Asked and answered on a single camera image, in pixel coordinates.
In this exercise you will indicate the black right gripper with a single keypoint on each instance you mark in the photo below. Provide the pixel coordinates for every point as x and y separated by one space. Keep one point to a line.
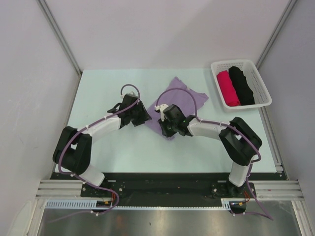
165 131

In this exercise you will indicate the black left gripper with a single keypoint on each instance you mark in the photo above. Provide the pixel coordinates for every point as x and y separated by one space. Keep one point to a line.
144 116

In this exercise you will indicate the purple t shirt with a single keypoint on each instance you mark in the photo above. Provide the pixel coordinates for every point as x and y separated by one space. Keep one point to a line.
178 97

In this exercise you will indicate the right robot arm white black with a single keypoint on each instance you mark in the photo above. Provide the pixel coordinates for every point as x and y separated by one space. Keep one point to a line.
239 140

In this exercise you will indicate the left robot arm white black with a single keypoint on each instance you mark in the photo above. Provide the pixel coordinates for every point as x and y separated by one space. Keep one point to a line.
74 148

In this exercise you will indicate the rolled red t shirt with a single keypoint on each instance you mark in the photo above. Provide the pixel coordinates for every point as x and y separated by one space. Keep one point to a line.
227 89

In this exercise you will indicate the rolled black t shirt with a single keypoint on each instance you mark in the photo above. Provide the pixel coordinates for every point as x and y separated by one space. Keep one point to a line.
239 81

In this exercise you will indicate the white plastic basket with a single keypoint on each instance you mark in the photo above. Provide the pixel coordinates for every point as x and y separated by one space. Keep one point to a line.
261 94

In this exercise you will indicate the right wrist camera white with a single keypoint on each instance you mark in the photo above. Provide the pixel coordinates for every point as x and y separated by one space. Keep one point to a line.
160 109

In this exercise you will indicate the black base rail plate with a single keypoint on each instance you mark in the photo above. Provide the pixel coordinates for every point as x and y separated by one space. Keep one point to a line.
173 190

